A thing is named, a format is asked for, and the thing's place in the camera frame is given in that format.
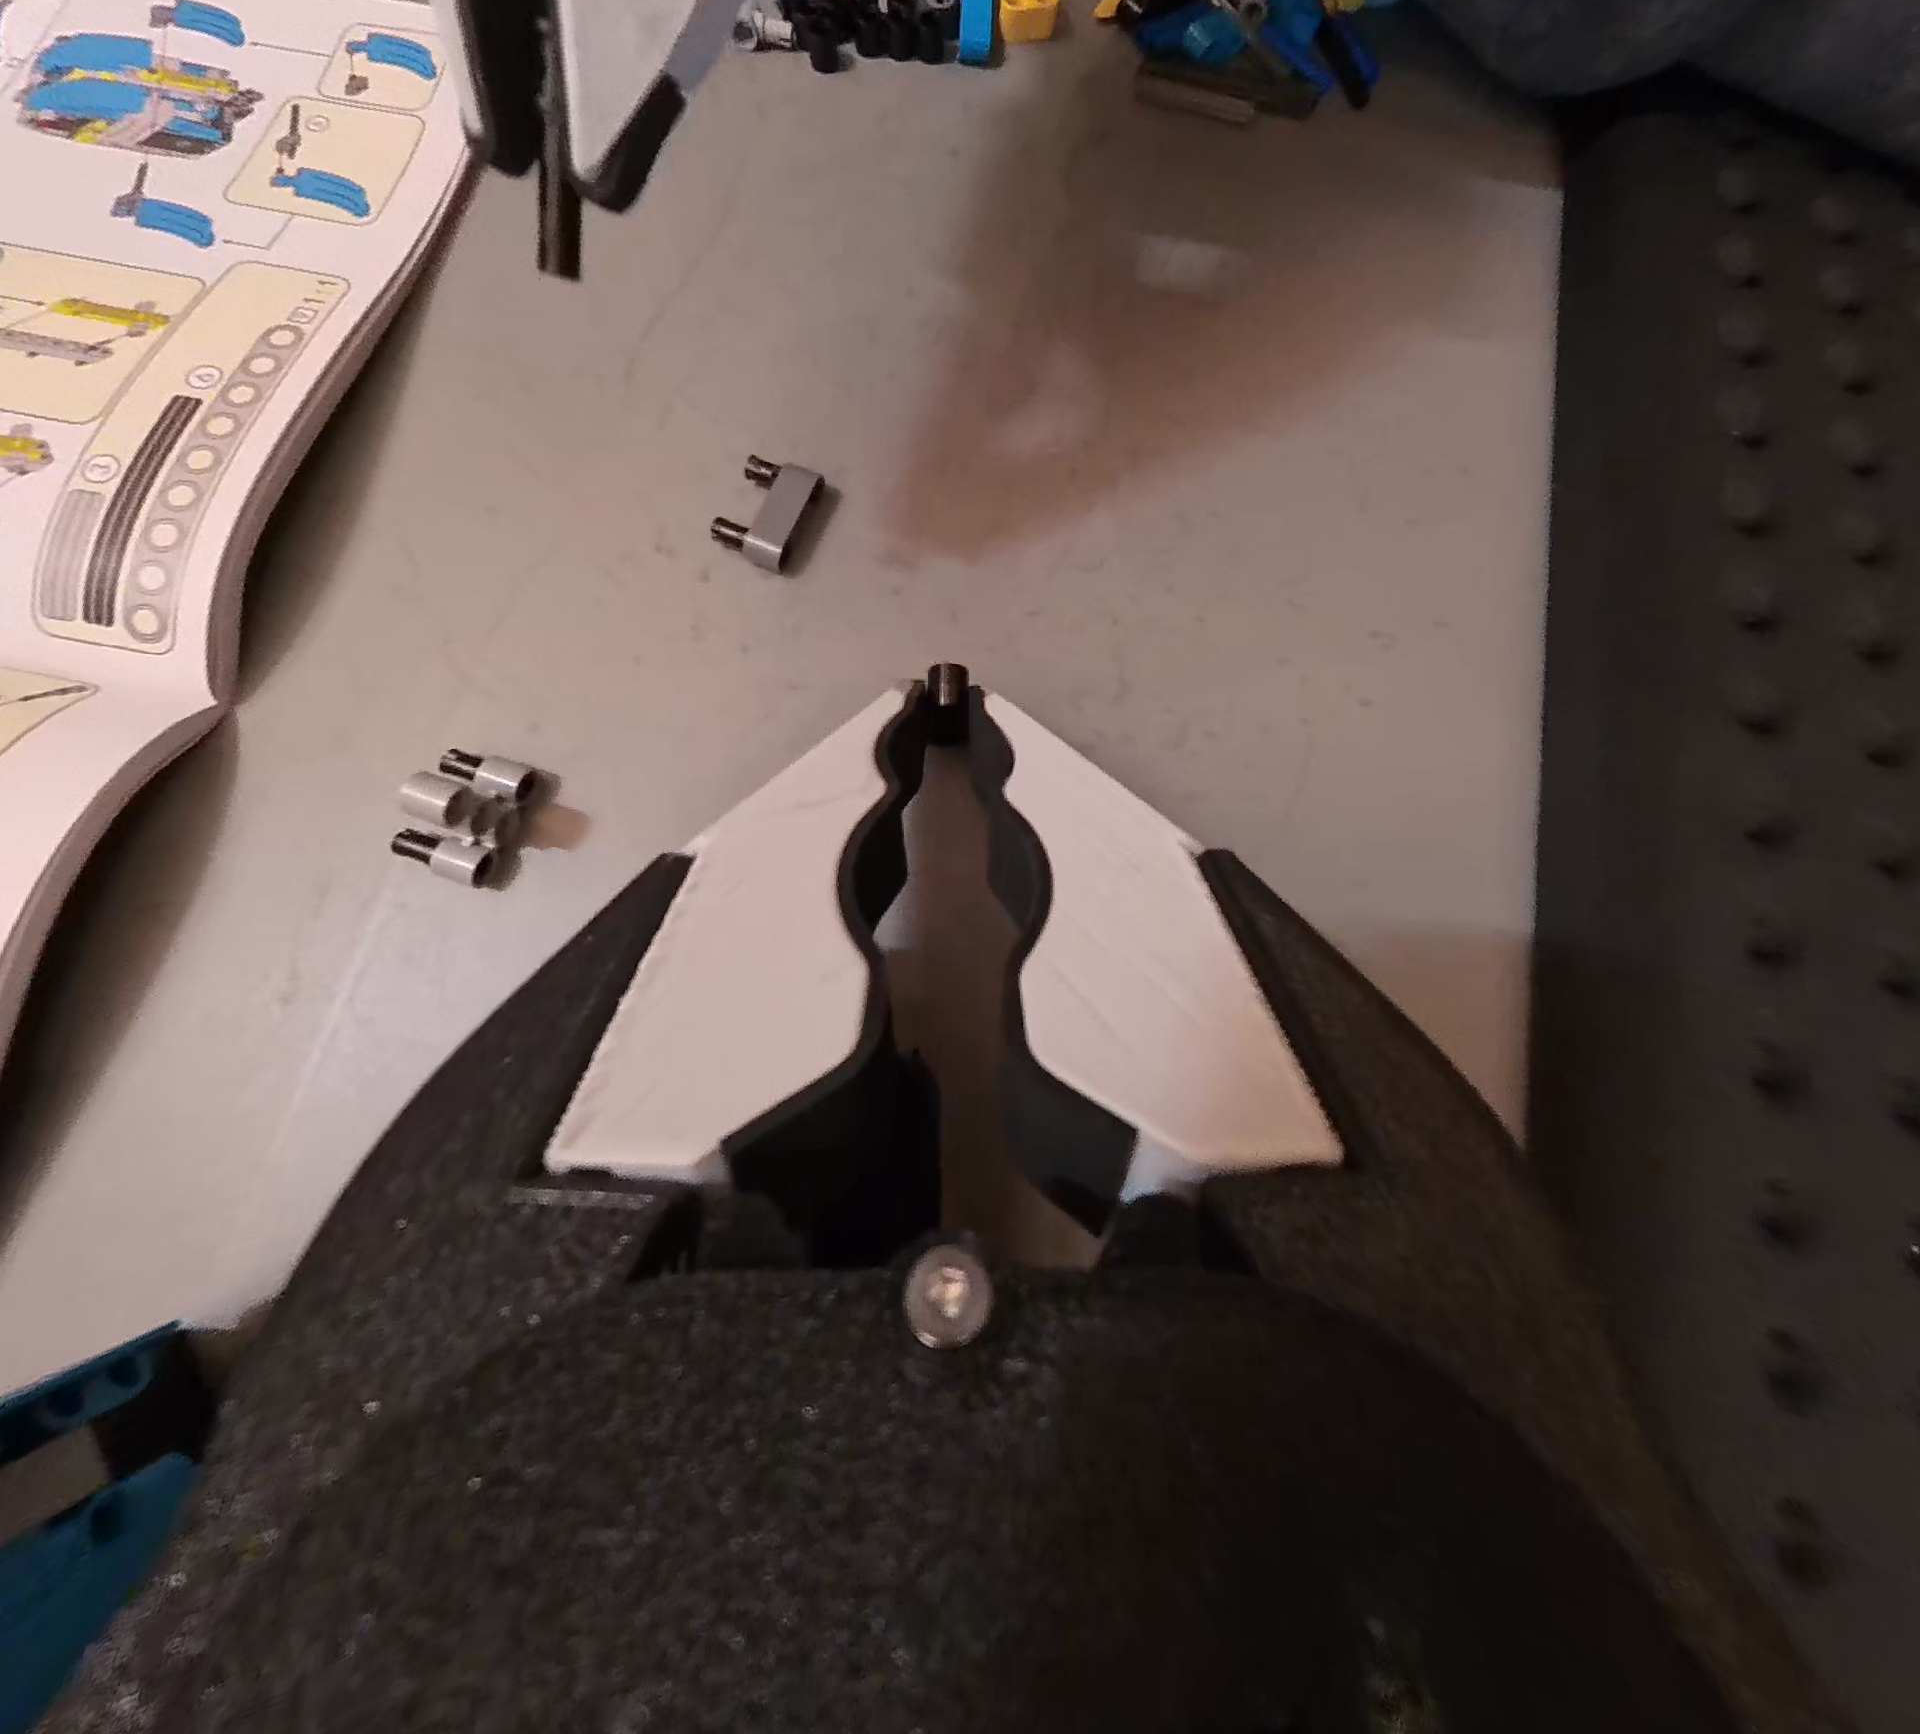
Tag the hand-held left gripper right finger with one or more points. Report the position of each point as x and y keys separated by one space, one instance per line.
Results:
x=1170 y=999

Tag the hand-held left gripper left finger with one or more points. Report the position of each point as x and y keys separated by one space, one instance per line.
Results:
x=722 y=999

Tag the grey beam with holes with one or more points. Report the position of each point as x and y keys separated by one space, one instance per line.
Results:
x=465 y=821

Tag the cluster of black bushes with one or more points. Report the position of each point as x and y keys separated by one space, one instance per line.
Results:
x=948 y=694

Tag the building instruction booklet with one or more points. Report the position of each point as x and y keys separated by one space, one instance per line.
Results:
x=182 y=338

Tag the small grey connector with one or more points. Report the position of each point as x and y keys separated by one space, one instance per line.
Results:
x=777 y=518

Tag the grey desk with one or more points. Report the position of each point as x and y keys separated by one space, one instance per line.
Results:
x=1204 y=564

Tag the grey blue toy robot body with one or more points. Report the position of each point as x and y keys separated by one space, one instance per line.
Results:
x=77 y=1539

